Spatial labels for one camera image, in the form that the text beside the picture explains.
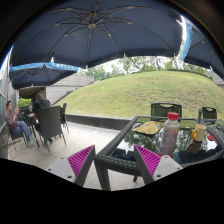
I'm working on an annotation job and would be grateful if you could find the red bottle cap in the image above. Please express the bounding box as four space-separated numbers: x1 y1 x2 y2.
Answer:
207 135 215 141

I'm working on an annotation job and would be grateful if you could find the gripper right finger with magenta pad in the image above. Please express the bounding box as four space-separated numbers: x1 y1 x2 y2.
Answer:
134 145 182 184

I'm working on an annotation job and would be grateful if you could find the dark chair behind seated men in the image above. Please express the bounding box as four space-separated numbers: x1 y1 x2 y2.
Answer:
60 103 69 133

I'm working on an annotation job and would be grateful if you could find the seated man in black shirt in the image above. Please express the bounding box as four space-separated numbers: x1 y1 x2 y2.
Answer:
33 92 50 131

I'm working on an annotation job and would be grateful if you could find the glass-top wicker table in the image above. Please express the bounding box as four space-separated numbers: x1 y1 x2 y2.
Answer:
93 115 224 192

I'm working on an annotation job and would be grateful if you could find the navy umbrella at right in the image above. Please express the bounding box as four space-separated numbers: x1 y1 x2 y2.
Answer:
181 18 224 79

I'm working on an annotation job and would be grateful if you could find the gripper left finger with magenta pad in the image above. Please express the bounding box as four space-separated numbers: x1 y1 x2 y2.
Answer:
46 145 95 186

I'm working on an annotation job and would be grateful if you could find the seated man in maroon shirt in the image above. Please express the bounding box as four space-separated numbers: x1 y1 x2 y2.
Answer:
5 101 36 147

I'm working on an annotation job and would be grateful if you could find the large navy patio umbrella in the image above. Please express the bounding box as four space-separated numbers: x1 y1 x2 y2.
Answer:
11 0 182 68

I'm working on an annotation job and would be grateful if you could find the dark wicker chair far right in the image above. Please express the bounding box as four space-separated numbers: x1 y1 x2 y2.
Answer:
201 107 217 119

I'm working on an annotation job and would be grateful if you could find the navy umbrella with blue trim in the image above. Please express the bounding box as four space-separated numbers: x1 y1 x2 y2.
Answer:
9 62 78 89

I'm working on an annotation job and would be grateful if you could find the yellow cloth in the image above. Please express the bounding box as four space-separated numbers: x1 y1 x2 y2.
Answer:
134 121 161 135

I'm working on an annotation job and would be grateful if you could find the plastic bottle with red cap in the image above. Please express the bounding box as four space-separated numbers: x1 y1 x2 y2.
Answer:
159 112 179 156

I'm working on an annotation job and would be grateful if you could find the grey wicker chair back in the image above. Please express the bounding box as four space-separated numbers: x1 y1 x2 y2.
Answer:
38 106 64 148

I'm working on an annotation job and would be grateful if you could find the dark wicker chair behind table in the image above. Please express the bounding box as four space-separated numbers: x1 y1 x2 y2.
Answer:
151 103 182 117

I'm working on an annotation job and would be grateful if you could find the yellow mug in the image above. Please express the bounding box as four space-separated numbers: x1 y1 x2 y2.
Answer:
192 124 206 142

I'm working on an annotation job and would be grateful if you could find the wicker chair under left man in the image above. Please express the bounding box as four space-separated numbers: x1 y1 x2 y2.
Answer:
9 130 27 151

